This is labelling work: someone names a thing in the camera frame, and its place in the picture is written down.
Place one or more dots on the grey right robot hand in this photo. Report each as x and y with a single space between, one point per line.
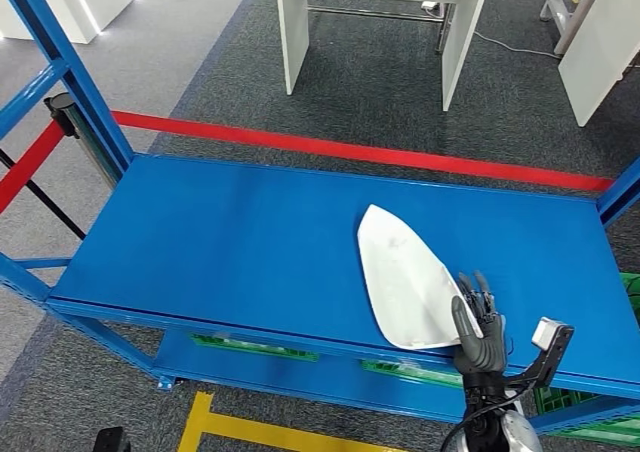
482 346

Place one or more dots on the white curved plastic part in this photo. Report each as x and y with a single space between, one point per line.
400 283

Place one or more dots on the blue metal shelf rack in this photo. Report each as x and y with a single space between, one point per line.
250 237

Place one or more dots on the green plastic crate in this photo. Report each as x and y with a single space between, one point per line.
632 296
410 371
255 348
564 402
610 434

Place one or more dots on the long red barrier belt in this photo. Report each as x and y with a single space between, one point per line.
350 152

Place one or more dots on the white desk side panel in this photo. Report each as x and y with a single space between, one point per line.
595 58

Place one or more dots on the white power strip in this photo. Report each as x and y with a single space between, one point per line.
430 6

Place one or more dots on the white step stool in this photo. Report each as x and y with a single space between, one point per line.
562 12

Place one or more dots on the white desk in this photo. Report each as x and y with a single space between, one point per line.
292 32

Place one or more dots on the short red barrier belt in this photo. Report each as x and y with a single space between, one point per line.
30 164

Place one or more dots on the white lit plinth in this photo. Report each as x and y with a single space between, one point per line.
75 8

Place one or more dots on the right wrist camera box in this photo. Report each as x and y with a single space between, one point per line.
547 343

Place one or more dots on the chrome stanchion post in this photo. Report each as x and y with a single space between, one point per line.
87 138

